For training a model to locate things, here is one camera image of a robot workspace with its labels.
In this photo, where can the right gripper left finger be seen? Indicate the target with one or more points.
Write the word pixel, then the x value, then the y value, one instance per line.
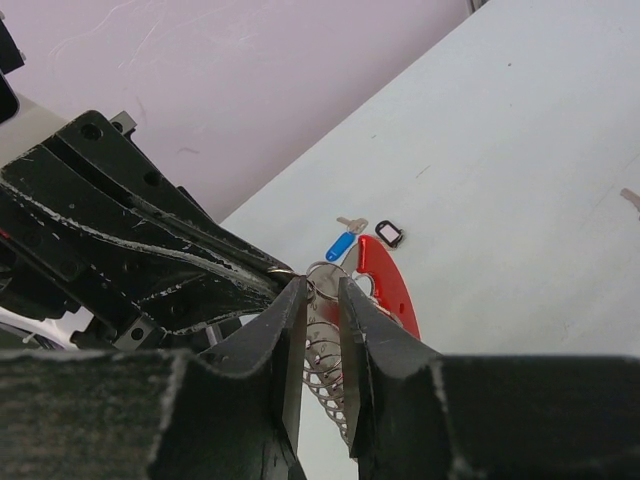
pixel 230 413

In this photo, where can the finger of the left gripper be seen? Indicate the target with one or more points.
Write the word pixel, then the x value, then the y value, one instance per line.
pixel 49 270
pixel 89 177

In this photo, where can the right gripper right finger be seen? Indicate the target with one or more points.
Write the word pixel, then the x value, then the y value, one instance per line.
pixel 414 413

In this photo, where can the red handled keyring holder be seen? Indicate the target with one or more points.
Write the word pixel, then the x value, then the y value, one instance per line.
pixel 371 271

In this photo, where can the key with solid blue tag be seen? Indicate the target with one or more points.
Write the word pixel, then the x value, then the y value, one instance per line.
pixel 353 228

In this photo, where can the key with black tag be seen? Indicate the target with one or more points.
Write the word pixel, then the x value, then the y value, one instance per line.
pixel 390 234

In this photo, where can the key with yellow tag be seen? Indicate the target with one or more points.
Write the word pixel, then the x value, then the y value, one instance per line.
pixel 632 197

